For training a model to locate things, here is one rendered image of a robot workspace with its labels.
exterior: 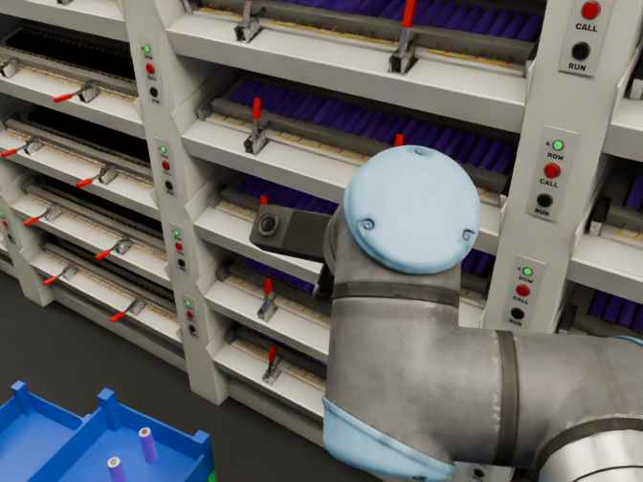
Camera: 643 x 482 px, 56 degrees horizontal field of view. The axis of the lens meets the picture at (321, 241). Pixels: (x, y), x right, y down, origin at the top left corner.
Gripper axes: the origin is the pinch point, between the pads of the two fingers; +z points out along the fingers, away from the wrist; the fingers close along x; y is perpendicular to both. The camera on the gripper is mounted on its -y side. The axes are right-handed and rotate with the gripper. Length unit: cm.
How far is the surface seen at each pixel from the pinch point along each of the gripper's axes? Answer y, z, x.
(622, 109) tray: 25.2, -12.4, 27.7
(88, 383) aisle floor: -42, 95, -34
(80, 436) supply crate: -24.7, 26.1, -33.1
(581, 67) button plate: 18.2, -15.0, 29.0
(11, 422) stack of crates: -44, 55, -41
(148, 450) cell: -14.0, 23.8, -31.2
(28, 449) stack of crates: -38, 50, -43
